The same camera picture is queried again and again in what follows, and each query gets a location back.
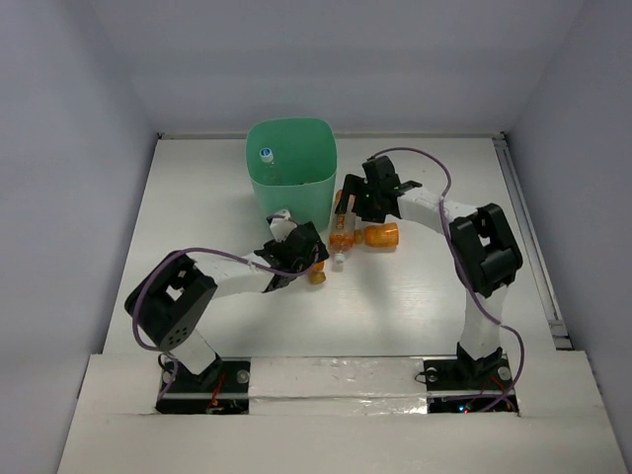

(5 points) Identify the small orange bottle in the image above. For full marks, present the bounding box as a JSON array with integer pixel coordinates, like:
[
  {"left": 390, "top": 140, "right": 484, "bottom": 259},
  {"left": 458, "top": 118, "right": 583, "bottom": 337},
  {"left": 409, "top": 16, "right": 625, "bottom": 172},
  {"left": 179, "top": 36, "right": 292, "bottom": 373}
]
[{"left": 354, "top": 222, "right": 400, "bottom": 248}]

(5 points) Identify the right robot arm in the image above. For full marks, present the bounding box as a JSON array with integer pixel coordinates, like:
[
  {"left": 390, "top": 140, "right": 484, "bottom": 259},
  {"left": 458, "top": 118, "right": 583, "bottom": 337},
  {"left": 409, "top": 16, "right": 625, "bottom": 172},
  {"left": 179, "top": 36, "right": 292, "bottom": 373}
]
[{"left": 336, "top": 150, "right": 523, "bottom": 390}]

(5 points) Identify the clear crushed plastic bottle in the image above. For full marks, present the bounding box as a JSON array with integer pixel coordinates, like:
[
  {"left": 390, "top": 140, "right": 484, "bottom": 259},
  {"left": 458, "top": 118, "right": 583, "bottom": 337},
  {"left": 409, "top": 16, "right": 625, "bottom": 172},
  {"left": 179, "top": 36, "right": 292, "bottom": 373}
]
[{"left": 259, "top": 147, "right": 281, "bottom": 186}]

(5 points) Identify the small orange bottle barcode label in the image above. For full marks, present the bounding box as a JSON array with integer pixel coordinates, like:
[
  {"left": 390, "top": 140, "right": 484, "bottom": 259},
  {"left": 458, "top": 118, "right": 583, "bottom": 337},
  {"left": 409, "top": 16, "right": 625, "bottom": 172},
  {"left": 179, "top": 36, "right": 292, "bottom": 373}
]
[{"left": 307, "top": 262, "right": 326, "bottom": 285}]

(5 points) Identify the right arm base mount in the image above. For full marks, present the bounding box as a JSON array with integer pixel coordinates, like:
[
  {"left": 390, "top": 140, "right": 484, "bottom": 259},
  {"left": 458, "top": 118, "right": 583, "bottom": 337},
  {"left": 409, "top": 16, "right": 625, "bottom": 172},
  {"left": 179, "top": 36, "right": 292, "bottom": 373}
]
[{"left": 414, "top": 355, "right": 519, "bottom": 415}]

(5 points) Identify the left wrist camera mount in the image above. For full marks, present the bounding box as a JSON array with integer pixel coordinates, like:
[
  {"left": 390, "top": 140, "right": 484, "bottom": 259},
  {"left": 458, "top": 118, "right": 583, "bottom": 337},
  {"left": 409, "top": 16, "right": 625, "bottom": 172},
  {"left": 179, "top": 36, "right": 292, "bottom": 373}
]
[{"left": 266, "top": 209, "right": 299, "bottom": 242}]

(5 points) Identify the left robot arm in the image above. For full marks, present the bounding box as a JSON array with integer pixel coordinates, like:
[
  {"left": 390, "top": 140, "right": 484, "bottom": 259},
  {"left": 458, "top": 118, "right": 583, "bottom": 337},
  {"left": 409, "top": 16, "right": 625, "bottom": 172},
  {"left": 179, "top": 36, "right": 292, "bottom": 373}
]
[{"left": 124, "top": 221, "right": 329, "bottom": 393}]

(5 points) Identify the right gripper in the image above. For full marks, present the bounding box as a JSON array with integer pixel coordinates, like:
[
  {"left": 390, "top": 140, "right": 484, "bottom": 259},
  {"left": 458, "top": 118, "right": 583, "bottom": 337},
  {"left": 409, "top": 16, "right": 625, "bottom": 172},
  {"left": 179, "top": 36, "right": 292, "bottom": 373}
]
[{"left": 335, "top": 173, "right": 386, "bottom": 223}]

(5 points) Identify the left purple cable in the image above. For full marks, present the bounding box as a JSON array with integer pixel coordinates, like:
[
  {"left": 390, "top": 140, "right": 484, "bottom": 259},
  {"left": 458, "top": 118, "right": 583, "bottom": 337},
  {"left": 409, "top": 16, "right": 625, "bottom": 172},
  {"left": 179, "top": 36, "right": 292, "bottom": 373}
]
[{"left": 131, "top": 214, "right": 317, "bottom": 353}]

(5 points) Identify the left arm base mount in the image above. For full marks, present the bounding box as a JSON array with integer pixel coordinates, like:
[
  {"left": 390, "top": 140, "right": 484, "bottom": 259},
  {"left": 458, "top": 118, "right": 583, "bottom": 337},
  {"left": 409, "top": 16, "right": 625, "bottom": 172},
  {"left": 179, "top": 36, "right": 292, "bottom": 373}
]
[{"left": 155, "top": 356, "right": 251, "bottom": 415}]

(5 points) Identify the green plastic bin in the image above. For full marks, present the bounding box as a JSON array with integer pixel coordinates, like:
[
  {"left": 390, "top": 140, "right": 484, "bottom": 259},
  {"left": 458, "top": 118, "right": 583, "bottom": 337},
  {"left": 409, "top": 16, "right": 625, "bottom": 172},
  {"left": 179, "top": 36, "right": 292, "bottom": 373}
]
[{"left": 245, "top": 118, "right": 338, "bottom": 231}]

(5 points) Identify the tall orange bottle white cap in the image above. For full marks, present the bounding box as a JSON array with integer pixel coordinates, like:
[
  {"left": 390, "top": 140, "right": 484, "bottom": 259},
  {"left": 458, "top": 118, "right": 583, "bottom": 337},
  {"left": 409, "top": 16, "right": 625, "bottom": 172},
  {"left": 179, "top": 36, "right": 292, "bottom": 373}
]
[{"left": 329, "top": 190, "right": 356, "bottom": 272}]

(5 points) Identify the silver tape strip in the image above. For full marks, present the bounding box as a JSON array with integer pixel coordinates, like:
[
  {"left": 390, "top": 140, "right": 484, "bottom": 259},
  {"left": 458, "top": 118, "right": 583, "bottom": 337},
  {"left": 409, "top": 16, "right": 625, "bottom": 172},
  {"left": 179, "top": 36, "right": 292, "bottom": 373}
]
[{"left": 248, "top": 356, "right": 428, "bottom": 417}]

